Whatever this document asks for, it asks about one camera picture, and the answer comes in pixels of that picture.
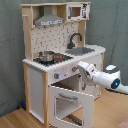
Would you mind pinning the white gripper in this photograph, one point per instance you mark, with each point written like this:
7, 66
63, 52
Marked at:
87, 70

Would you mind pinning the white oven door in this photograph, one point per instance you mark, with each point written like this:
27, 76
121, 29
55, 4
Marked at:
64, 102

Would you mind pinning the toy microwave door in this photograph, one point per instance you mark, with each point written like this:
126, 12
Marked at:
77, 11

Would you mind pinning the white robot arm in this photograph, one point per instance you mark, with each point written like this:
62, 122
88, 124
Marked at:
110, 78

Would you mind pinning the wooden toy kitchen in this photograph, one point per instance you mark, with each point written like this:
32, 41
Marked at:
38, 78

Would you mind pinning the white cupboard door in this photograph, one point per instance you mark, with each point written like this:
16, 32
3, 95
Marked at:
88, 87

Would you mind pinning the right red stove knob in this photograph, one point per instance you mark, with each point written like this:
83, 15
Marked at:
74, 69

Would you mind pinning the red stove knob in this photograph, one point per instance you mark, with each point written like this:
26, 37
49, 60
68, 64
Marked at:
56, 75
74, 69

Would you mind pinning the grey toy sink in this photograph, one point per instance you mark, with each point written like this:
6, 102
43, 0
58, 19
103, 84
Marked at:
79, 51

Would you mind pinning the black toy faucet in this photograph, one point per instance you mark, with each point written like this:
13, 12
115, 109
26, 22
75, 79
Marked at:
73, 40

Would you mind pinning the black toy stovetop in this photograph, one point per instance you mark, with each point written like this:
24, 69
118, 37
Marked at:
58, 58

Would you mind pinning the left red stove knob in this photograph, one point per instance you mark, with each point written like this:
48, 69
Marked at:
56, 75

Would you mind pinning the small silver pot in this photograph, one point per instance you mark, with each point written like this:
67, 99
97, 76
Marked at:
46, 56

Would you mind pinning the grey range hood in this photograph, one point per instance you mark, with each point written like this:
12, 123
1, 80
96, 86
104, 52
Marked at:
48, 18

